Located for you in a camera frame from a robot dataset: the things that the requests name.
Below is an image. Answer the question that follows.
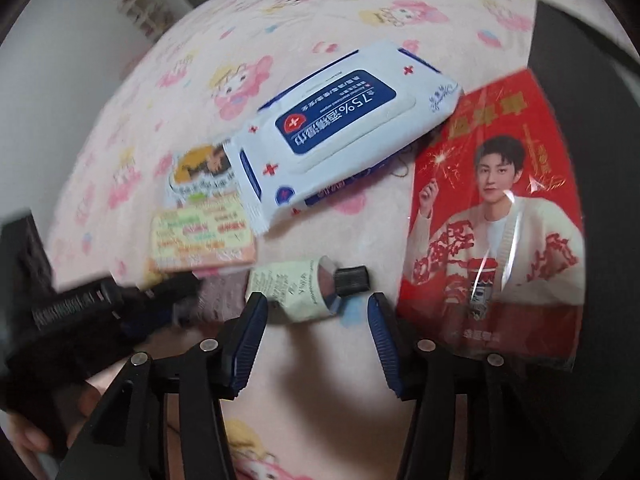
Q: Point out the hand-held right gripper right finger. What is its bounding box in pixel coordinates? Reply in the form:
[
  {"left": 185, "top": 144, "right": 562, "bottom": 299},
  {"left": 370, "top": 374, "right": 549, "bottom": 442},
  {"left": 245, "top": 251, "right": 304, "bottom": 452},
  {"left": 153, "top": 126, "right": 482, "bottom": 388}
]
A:
[{"left": 367, "top": 292, "right": 568, "bottom": 480}]

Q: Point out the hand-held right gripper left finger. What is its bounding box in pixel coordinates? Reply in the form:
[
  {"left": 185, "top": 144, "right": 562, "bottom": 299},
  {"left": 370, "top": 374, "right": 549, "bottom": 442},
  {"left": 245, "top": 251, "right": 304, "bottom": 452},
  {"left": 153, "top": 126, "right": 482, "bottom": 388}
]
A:
[{"left": 52, "top": 291, "right": 271, "bottom": 480}]

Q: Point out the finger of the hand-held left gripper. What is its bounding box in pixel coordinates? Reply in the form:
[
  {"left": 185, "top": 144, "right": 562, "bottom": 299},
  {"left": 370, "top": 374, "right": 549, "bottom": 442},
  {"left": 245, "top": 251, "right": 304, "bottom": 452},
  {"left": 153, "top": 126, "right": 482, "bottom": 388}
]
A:
[
  {"left": 114, "top": 271, "right": 203, "bottom": 313},
  {"left": 119, "top": 300, "right": 203, "bottom": 343}
]

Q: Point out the yellow pink snack packet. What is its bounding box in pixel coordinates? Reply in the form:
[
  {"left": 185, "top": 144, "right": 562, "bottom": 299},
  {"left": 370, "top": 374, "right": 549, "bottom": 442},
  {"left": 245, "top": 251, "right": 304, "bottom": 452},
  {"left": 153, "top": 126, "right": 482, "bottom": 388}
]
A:
[{"left": 145, "top": 195, "right": 261, "bottom": 277}]

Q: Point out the cream tube with black cap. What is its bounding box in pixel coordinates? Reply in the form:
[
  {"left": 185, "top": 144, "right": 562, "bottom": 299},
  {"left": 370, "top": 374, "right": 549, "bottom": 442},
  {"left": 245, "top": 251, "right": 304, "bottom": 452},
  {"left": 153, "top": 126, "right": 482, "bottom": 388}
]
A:
[{"left": 245, "top": 255, "right": 373, "bottom": 322}]

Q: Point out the person's left hand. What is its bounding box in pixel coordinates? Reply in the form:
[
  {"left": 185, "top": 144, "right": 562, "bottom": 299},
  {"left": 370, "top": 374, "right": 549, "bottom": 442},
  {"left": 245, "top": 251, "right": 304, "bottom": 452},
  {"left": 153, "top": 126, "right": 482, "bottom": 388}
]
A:
[{"left": 0, "top": 384, "right": 108, "bottom": 468}]

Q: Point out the round cartoon snack packet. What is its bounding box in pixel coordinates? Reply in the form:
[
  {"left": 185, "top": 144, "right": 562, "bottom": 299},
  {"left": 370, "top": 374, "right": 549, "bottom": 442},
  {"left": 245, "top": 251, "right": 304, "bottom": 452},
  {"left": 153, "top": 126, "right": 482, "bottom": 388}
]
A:
[{"left": 165, "top": 142, "right": 242, "bottom": 207}]

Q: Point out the red printed plastic bag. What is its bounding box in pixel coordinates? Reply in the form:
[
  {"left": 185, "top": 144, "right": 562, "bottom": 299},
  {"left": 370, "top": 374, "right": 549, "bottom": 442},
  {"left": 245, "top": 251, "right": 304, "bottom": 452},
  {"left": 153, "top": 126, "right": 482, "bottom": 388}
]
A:
[{"left": 397, "top": 69, "right": 587, "bottom": 373}]

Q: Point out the white wet wipes pack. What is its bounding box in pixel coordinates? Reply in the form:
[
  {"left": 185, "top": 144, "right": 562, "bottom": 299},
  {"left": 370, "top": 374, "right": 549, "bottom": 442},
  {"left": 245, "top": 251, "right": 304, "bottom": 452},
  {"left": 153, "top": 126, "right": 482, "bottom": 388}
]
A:
[{"left": 227, "top": 40, "right": 466, "bottom": 238}]

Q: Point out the printed pink blanket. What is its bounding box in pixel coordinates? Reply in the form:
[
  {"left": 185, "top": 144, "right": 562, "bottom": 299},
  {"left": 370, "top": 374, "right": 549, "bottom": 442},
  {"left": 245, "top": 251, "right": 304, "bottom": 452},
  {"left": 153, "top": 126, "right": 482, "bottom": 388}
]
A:
[{"left": 47, "top": 0, "right": 601, "bottom": 480}]

